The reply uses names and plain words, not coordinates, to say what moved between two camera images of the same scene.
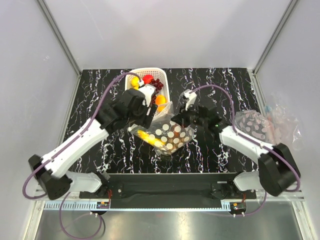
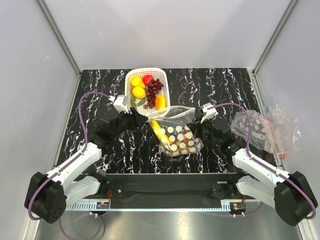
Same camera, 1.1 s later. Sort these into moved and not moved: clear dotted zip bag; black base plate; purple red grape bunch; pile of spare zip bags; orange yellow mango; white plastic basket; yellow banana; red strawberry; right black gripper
Moved: yellow banana; clear dotted zip bag; right black gripper
Not moved: orange yellow mango; red strawberry; pile of spare zip bags; black base plate; purple red grape bunch; white plastic basket
